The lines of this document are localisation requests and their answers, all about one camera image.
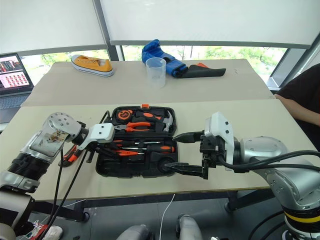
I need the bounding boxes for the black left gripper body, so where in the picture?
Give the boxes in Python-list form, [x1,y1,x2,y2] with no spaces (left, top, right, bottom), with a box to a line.
[81,140,101,164]

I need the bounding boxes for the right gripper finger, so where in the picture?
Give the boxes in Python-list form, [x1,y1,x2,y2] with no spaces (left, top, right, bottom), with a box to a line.
[172,131,205,144]
[163,161,209,181]

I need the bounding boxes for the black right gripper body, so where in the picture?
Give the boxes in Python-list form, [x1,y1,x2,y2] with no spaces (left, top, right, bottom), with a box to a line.
[199,134,227,177]

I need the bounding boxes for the black plastic tool case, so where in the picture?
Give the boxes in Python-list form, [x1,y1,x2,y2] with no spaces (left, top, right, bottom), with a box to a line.
[95,106,179,179]

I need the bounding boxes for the small orange black screwdriver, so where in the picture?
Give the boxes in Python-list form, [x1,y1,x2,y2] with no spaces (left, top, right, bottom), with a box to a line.
[110,139,162,146]
[106,147,147,157]

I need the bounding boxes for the orange black utility knife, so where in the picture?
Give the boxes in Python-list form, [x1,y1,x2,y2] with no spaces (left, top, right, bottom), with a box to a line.
[58,144,83,168]

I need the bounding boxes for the orange black tape measure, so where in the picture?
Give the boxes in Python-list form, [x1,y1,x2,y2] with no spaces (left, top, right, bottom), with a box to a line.
[116,109,136,125]

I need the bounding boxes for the large orange black screwdriver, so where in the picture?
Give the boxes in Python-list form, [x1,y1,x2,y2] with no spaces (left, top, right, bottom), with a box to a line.
[121,144,176,155]

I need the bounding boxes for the yellow canvas sneaker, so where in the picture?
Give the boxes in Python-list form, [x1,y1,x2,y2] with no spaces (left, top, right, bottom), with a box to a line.
[70,54,116,78]

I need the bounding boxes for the grey rounded robot shape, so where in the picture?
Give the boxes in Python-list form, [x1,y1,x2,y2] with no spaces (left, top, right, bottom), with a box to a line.
[175,214,204,240]
[116,223,156,240]

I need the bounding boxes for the black orange folded cloth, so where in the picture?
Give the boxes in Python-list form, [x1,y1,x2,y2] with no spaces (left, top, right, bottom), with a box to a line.
[179,62,227,80]

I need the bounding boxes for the clear plastic measuring cup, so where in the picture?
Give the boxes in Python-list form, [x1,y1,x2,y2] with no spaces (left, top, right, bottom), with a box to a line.
[145,57,167,89]

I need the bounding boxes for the blue boxing glove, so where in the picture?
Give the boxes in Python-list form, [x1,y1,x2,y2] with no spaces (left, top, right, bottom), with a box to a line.
[141,38,189,78]

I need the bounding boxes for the red white floor clutter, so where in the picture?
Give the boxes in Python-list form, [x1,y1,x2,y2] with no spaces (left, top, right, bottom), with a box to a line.
[23,219,64,240]

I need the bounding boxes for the open laptop computer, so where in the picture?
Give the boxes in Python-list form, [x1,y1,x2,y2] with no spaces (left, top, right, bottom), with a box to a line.
[0,52,35,125]

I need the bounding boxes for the person in dark shirt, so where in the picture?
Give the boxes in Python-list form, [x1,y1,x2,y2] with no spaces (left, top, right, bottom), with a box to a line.
[273,63,320,149]

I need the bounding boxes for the slanted grey window pillar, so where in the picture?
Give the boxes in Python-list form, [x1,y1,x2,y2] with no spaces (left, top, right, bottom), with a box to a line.
[267,47,307,89]

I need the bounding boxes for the wide white roller blind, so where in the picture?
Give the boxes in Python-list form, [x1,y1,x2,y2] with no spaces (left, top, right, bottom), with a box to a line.
[99,0,320,50]

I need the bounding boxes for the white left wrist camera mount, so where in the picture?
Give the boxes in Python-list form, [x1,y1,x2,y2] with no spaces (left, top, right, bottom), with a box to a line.
[76,123,116,151]

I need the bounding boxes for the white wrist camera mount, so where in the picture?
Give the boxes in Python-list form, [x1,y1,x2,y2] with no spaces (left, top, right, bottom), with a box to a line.
[204,111,235,165]
[76,123,116,151]

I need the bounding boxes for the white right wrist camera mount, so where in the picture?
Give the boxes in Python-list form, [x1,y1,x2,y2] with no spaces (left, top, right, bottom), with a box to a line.
[204,111,235,165]

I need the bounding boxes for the orange handled pliers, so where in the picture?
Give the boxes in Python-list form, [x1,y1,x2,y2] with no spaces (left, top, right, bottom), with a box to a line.
[113,121,154,133]

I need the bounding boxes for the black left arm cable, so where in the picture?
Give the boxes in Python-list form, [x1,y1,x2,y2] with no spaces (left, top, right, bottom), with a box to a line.
[48,147,65,227]
[44,149,89,237]

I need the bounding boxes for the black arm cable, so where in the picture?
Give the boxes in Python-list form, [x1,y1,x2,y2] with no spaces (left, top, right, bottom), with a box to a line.
[48,147,65,227]
[44,149,89,237]
[223,161,320,174]
[216,149,320,168]

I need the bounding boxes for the claw hammer orange black handle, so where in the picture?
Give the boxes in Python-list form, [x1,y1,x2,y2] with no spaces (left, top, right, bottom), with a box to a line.
[136,110,176,133]

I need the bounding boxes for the white thin floor cable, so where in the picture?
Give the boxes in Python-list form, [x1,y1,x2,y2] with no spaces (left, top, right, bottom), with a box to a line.
[158,193,176,240]

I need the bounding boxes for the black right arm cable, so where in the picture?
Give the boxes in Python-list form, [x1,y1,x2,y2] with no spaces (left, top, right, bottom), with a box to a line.
[216,149,320,168]
[223,161,320,174]

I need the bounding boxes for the black table leg frame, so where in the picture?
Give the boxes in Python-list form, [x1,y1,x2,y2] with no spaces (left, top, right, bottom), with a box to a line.
[31,199,91,224]
[224,188,277,214]

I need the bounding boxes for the grey window frame pillar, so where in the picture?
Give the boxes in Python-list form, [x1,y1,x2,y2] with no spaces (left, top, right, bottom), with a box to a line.
[91,0,126,62]

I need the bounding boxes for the black floor cable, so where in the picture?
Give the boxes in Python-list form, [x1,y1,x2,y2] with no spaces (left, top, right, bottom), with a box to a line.
[246,209,287,240]

